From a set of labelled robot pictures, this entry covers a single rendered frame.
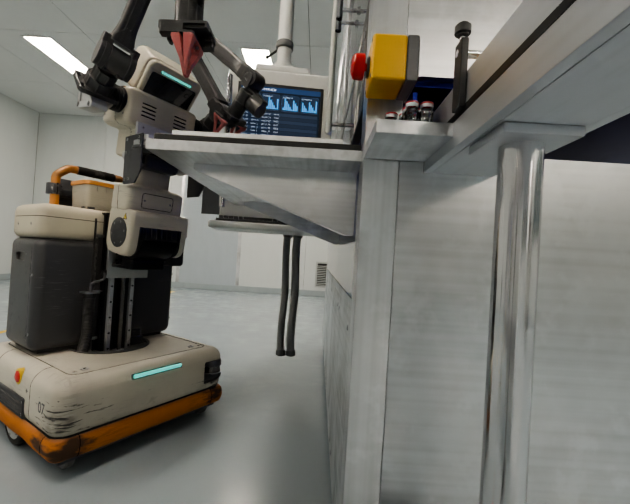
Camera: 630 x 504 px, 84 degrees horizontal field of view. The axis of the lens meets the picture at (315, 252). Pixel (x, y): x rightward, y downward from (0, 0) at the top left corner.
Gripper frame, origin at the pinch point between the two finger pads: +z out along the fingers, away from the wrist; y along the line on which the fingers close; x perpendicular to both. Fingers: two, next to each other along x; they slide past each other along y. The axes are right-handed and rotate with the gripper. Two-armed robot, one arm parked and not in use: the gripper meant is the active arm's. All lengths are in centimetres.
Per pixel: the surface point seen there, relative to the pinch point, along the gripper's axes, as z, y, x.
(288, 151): 18.9, 23.3, -8.6
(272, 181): 22.5, 19.4, 0.0
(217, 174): 21.5, 7.9, -0.1
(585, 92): 23, 53, -41
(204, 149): 19.1, 7.9, -8.7
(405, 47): 5.6, 41.6, -19.5
